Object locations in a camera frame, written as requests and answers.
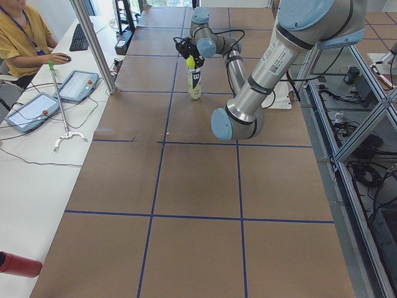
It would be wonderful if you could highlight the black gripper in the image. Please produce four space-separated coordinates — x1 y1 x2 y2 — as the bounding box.
184 40 205 68

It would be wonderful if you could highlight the yellow-green tennis ball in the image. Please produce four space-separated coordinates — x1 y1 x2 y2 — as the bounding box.
186 56 195 69

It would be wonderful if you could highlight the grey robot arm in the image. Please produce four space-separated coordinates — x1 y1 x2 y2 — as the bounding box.
190 1 367 141

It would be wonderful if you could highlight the clear tennis ball can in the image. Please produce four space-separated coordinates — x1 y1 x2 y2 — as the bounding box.
187 68 201 100

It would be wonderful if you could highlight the black desktop box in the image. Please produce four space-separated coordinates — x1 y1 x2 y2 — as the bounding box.
114 30 133 55

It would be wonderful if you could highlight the black keyboard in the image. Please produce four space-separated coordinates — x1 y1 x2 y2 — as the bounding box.
69 24 89 52

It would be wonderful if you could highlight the far teach pendant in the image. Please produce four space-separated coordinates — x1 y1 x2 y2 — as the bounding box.
58 70 99 103

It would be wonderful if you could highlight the teach pendant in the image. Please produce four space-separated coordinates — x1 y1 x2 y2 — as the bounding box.
5 93 60 133
58 70 99 103

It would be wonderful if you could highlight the grabber reacher tool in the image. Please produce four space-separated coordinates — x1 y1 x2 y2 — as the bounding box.
48 61 88 152

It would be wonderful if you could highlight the near teach pendant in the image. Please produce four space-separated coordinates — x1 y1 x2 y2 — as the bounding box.
5 93 60 133

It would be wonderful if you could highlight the person in yellow shirt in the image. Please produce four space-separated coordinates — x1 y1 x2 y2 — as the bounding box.
1 0 69 89

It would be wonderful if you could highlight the red bottle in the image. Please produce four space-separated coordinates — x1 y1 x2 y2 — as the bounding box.
1 251 43 278

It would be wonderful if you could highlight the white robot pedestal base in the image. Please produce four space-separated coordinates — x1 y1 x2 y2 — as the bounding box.
262 81 292 110

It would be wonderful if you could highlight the aluminium frame post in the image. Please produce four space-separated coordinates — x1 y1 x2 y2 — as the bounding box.
70 0 117 94

